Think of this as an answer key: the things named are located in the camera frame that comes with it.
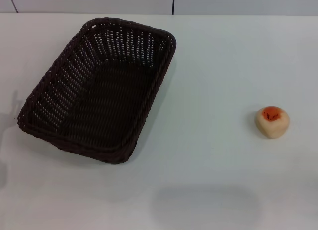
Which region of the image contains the black woven wicker basket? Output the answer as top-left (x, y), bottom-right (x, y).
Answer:
top-left (17, 18), bottom-right (178, 165)

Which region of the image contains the cream bun with orange centre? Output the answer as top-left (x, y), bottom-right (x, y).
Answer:
top-left (254, 106), bottom-right (291, 139)

